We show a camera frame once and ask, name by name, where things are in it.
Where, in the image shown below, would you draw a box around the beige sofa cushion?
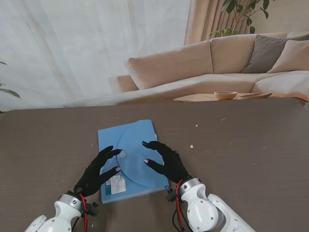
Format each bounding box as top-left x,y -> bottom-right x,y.
267,39 -> 309,74

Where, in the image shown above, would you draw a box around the beige sofa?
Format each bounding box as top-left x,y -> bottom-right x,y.
108,31 -> 309,104

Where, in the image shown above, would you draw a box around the tall green leafy plant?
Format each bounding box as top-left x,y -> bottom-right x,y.
209,0 -> 277,41

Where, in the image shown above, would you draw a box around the wooden bowl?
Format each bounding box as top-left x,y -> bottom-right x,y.
214,91 -> 239,101

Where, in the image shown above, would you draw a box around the beige pleated curtain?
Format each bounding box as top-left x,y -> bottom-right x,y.
183,0 -> 254,46

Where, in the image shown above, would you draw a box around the grey-brown sofa cushion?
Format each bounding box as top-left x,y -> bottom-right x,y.
241,34 -> 289,74

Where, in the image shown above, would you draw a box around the blue file folder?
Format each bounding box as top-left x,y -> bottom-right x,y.
97,118 -> 170,205

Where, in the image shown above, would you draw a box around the flat wooden tray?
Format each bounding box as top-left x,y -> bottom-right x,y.
238,92 -> 273,100

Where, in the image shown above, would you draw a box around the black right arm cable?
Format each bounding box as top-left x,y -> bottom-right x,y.
171,207 -> 191,232

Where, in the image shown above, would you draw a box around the dark green plant leaves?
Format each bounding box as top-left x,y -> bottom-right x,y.
0,61 -> 21,100

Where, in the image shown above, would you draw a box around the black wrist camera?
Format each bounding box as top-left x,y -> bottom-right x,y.
85,202 -> 100,218
166,188 -> 178,203

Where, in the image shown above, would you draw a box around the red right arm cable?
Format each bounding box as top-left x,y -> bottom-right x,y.
175,179 -> 185,232

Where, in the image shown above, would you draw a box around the white sheer curtain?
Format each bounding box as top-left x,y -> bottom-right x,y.
0,0 -> 191,112

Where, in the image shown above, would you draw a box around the red left arm cable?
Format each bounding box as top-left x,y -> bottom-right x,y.
78,193 -> 88,232

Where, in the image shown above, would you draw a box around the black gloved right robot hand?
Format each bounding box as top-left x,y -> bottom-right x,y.
141,141 -> 191,186

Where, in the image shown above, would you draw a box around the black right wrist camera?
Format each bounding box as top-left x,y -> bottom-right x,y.
166,188 -> 178,203

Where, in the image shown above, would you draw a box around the wooden coffee table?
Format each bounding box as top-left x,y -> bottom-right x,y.
173,93 -> 273,102

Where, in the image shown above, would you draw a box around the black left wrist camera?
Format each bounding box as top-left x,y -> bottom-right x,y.
85,202 -> 100,218

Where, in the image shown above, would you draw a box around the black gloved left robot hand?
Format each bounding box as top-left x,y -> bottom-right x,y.
73,145 -> 122,197

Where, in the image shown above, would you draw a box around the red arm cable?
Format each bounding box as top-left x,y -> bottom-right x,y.
175,179 -> 185,232
78,193 -> 88,232

